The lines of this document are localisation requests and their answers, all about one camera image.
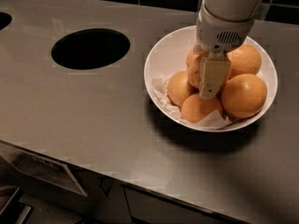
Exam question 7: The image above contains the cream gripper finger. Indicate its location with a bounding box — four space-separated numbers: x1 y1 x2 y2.
199 52 231 99

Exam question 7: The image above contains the dark bin at bottom left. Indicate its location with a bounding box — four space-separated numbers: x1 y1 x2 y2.
0 186 34 224

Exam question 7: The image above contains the white ceramic bowl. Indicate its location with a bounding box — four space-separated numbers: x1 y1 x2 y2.
144 26 278 129

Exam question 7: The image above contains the open slanted drawer panel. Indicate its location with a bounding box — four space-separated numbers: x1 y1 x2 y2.
0 143 88 197

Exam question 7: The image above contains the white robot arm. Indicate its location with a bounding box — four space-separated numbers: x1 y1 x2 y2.
193 0 263 99

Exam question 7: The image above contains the orange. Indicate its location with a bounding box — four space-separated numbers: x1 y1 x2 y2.
227 44 262 78
186 49 198 67
167 71 197 106
180 93 223 123
187 51 208 89
221 74 267 119

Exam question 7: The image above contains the grey cabinet drawer front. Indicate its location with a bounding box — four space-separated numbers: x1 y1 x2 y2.
121 185 246 224

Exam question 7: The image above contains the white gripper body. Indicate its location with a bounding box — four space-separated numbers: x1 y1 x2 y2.
193 0 253 54

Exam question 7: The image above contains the white paper liner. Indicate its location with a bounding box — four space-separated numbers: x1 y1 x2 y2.
146 77 242 133

